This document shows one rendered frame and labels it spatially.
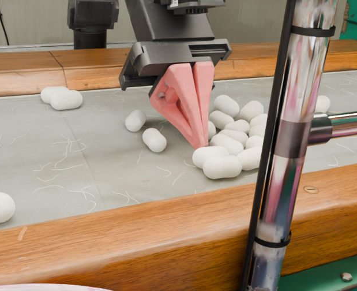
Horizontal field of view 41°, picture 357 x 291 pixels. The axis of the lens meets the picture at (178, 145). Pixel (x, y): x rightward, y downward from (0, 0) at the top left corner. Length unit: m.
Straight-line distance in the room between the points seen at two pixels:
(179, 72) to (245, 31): 2.16
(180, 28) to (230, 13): 2.24
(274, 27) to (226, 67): 1.69
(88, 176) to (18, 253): 0.14
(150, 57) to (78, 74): 0.21
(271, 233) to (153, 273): 0.08
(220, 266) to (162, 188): 0.10
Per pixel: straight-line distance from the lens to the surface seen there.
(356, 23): 1.01
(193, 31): 0.47
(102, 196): 0.39
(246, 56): 0.75
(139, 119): 0.50
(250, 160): 0.44
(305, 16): 0.26
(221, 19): 2.78
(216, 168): 0.42
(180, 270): 0.32
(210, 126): 0.49
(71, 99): 0.56
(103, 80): 0.64
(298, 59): 0.26
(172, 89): 0.47
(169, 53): 0.45
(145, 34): 0.47
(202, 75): 0.45
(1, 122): 0.54
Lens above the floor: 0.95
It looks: 25 degrees down
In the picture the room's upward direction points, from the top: 5 degrees clockwise
